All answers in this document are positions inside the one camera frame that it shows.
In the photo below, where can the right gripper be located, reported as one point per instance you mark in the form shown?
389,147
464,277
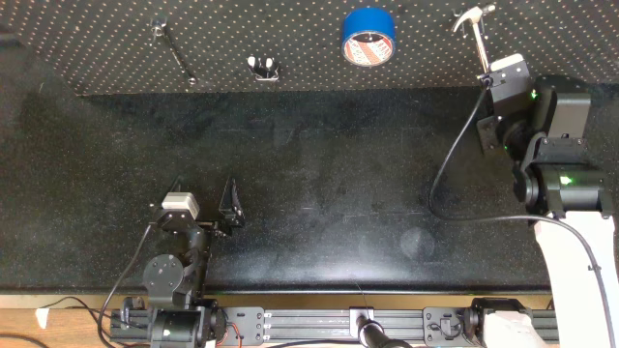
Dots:
510,89

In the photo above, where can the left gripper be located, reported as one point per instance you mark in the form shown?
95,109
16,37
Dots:
181,224

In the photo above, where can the hammer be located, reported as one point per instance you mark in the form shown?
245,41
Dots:
479,43

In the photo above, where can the black and white pliers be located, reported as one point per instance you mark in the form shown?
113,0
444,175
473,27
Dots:
263,67

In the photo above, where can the wrench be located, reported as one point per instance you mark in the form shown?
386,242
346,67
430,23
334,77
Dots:
176,53

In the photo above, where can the roll of blue tape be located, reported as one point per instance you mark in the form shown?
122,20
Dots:
367,21

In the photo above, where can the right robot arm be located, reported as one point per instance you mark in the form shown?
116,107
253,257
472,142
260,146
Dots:
570,193

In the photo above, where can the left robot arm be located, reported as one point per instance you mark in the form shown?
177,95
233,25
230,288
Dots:
163,278

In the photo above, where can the black pegboard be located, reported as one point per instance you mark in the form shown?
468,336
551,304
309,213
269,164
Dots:
97,48

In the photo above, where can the metal hook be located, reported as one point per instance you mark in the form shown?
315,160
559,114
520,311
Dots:
155,33
267,78
370,35
458,21

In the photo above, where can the white paper tag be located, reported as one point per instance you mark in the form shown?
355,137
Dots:
42,316

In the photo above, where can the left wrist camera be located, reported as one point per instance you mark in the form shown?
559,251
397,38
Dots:
181,204

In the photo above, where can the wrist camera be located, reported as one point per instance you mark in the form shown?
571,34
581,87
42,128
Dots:
181,204
507,62

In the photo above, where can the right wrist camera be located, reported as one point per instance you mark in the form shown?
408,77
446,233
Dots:
507,62

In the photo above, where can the mounting rail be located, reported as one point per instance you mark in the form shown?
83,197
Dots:
309,324

